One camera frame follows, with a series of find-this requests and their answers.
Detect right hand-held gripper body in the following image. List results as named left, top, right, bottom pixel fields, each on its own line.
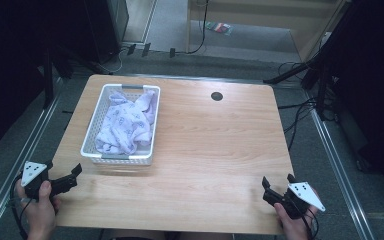
left=262, top=181, right=327, bottom=220

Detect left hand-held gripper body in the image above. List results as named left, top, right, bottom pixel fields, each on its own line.
left=20, top=161, right=78, bottom=203

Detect white perforated plastic basket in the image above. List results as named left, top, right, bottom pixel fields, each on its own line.
left=80, top=83, right=162, bottom=166

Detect lavender printed cloth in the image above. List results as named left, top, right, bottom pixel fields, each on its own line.
left=94, top=89, right=158, bottom=156

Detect person's right hand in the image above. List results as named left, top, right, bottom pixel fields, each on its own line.
left=273, top=188, right=320, bottom=240

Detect person's left hand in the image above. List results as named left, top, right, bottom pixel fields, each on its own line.
left=15, top=179, right=62, bottom=240

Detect black angled metal stand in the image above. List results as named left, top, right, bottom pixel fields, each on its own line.
left=263, top=49, right=333, bottom=122

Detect dark curtain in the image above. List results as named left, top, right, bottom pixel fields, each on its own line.
left=0, top=0, right=91, bottom=160
left=326, top=0, right=384, bottom=198

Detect black cabinet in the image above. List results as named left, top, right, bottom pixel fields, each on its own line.
left=82, top=0, right=130, bottom=65

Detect colourful flat packet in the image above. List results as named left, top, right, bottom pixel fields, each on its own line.
left=205, top=21, right=234, bottom=36

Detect metal floor rail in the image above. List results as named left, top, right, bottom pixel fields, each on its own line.
left=304, top=93, right=377, bottom=240
left=0, top=95, right=62, bottom=240

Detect right hand-held gripper black cable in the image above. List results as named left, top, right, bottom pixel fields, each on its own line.
left=300, top=207, right=320, bottom=240

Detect hand-held gripper black cable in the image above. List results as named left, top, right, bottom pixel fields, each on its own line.
left=9, top=173, right=31, bottom=240
left=300, top=207, right=320, bottom=240

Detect left hand-held gripper black cable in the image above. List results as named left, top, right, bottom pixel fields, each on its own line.
left=9, top=173, right=31, bottom=240

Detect black floor cables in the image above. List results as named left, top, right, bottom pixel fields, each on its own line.
left=277, top=61, right=328, bottom=152

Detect white floor cable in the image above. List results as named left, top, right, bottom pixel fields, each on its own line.
left=95, top=48, right=129, bottom=75

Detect black hanging cable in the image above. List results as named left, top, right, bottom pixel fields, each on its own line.
left=187, top=0, right=211, bottom=55

